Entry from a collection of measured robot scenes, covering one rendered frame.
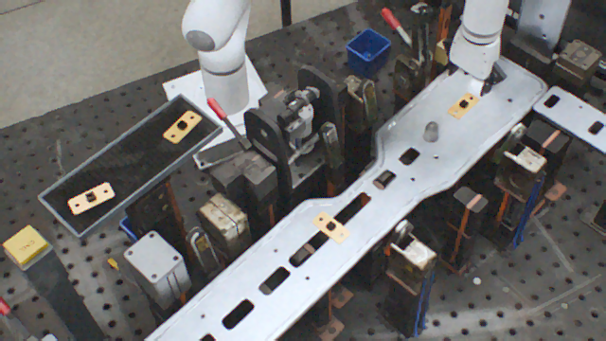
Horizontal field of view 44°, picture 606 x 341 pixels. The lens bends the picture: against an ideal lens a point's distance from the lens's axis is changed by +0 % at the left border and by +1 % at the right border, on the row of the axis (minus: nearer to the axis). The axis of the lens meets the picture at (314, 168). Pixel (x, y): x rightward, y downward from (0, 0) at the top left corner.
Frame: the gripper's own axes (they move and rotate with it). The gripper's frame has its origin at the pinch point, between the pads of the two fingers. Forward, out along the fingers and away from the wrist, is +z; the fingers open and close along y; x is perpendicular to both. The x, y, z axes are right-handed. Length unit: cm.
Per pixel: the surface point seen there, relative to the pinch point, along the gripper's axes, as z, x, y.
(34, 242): -7, -94, -32
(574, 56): 3.0, 25.6, 12.4
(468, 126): 9.1, -4.3, 4.7
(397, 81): 11.9, -2.9, -18.0
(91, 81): 110, -21, -166
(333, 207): 9.1, -42.5, -2.9
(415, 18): -10.3, -1.8, -15.8
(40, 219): 40, -85, -70
